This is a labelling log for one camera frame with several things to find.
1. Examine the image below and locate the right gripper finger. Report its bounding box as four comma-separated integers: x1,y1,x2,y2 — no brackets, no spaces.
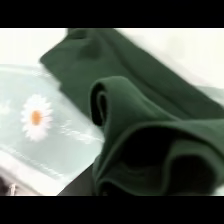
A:
57,163,98,197

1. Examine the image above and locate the dark green garment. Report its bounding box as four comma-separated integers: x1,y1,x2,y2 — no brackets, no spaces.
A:
39,27,224,197

